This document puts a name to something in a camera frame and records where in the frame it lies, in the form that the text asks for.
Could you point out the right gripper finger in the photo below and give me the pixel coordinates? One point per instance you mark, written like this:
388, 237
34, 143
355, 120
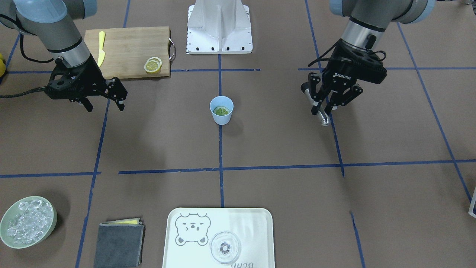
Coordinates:
116, 91
86, 103

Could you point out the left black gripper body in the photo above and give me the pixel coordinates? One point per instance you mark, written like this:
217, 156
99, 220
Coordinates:
341, 75

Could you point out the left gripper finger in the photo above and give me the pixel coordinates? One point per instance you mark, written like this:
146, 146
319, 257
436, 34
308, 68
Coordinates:
319, 88
342, 97

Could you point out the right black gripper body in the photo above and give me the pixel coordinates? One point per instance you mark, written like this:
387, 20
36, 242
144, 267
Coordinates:
87, 76

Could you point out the steel muddler black tip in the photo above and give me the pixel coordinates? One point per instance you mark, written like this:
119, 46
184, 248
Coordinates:
317, 108

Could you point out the lemon slice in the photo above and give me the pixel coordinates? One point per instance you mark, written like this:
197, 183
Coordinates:
221, 111
152, 66
155, 59

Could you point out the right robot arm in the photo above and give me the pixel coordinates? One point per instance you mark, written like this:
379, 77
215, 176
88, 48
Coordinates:
52, 21

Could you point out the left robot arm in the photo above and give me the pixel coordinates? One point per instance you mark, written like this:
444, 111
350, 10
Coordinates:
369, 19

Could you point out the yellow lemon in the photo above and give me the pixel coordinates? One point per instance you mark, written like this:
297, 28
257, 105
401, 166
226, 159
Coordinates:
2, 65

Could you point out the light blue plastic cup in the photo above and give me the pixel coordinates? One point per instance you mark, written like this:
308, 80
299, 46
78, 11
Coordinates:
221, 101

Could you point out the yellow plastic knife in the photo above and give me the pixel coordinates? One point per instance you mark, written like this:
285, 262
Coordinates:
101, 52

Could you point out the green bowl of ice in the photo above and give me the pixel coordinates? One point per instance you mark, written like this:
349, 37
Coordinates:
28, 222

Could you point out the grey folded cloth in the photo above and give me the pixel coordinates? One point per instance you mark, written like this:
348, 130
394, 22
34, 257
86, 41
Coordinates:
119, 244

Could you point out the white bear tray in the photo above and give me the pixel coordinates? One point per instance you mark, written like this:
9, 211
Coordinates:
189, 233

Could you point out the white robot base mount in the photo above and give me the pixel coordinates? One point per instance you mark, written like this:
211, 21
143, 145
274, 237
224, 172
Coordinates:
219, 27

